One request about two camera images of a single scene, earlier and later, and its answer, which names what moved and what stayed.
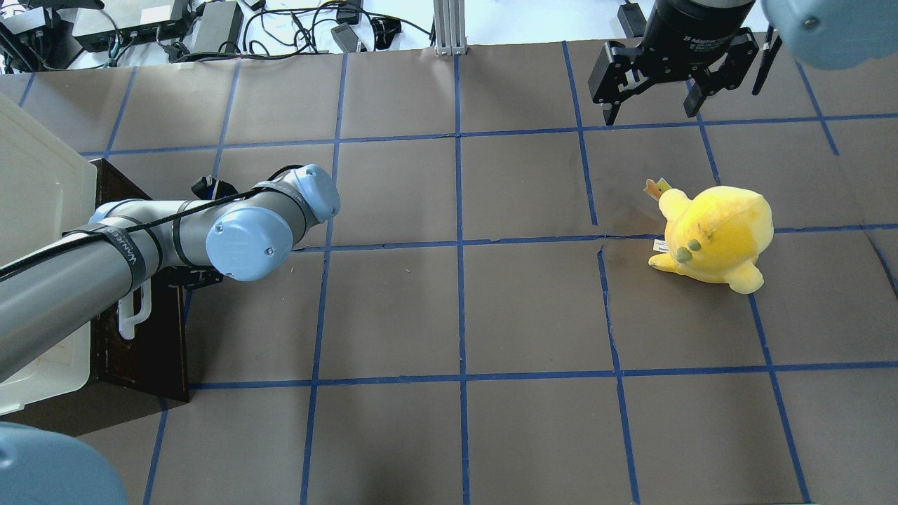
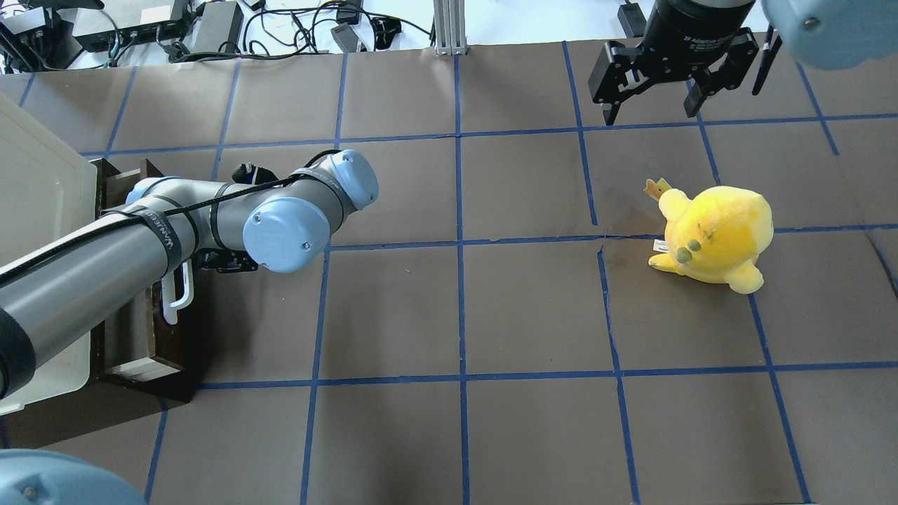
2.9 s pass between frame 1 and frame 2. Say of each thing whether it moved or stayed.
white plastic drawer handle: moved
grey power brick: stayed
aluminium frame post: stayed
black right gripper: stayed
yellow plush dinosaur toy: stayed
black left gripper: moved
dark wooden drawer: moved
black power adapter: stayed
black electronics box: stayed
